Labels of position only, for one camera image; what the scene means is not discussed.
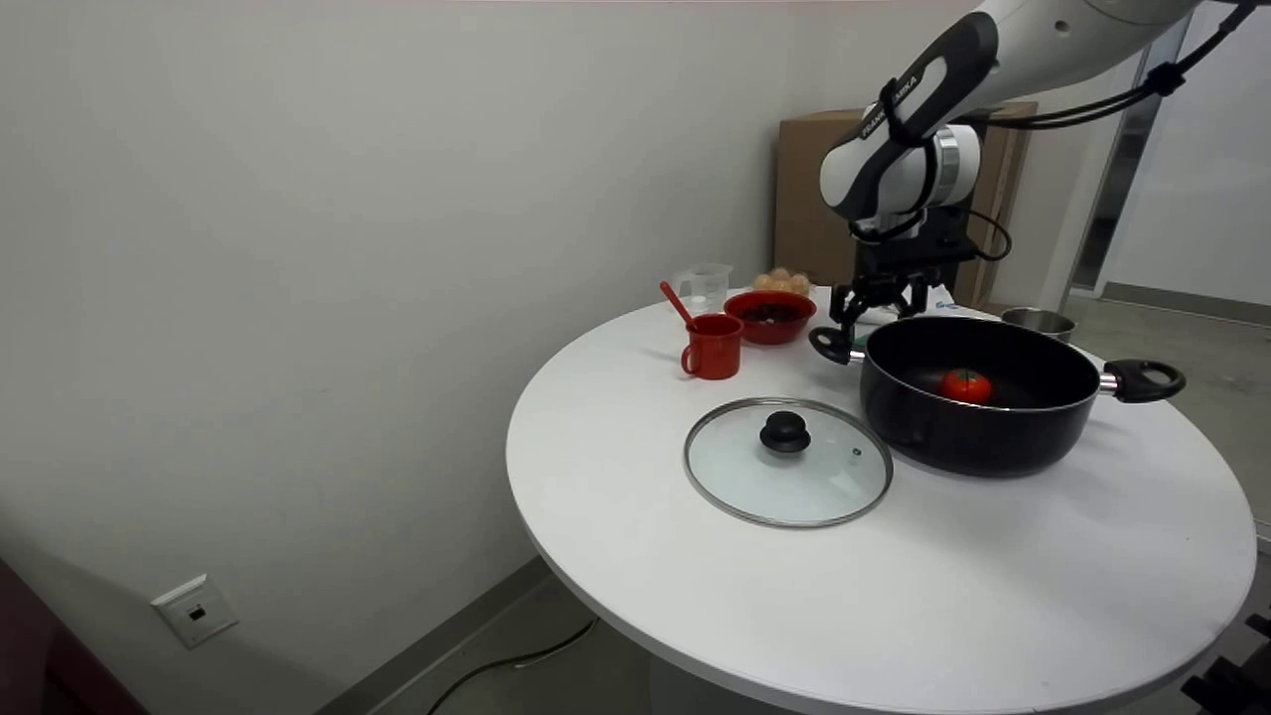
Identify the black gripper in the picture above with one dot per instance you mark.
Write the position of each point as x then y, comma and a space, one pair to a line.
915, 260

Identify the orange tomato toy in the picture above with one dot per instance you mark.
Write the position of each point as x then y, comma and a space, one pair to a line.
967, 388

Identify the black cooking pot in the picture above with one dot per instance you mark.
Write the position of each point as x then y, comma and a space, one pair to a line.
978, 441

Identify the glass lid with black knob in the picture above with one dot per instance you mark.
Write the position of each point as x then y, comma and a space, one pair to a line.
739, 478

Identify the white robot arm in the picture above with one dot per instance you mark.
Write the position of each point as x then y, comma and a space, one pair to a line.
915, 166

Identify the small stainless steel pot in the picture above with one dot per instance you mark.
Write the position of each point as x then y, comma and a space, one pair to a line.
1045, 323

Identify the white cloth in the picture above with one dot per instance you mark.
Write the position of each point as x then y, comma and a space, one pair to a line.
960, 305

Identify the beige egg toy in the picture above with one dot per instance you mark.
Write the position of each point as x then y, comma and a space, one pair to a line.
796, 281
772, 281

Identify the red bowl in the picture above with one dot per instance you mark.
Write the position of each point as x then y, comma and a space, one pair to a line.
772, 321

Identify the red mug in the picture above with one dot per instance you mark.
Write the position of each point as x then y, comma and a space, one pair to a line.
717, 351

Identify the clear plastic measuring cup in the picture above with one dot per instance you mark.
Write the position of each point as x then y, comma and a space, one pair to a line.
702, 285

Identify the red spoon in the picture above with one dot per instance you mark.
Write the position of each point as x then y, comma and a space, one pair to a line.
677, 305

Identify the black equipment piece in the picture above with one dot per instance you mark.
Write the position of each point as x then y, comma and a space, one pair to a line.
1232, 675

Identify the grey metal door frame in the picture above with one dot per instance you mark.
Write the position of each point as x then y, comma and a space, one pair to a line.
1107, 200

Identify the white wall outlet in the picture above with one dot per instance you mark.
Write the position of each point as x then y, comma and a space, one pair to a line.
198, 611

